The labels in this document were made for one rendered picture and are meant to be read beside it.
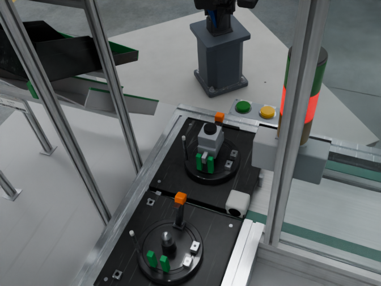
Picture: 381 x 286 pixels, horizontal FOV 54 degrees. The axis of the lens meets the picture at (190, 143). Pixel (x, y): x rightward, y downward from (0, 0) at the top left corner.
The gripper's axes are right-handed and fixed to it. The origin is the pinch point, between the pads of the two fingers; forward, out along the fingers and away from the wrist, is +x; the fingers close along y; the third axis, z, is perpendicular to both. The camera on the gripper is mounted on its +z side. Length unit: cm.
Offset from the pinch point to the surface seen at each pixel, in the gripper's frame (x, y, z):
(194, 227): 26.4, 8.2, 39.5
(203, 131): 16.9, 3.8, 20.9
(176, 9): 125, -112, -199
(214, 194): 28.4, 8.9, 28.9
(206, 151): 20.9, 5.1, 23.2
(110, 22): 125, -159, -165
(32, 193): 39, -42, 39
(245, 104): 28.2, 6.9, -2.2
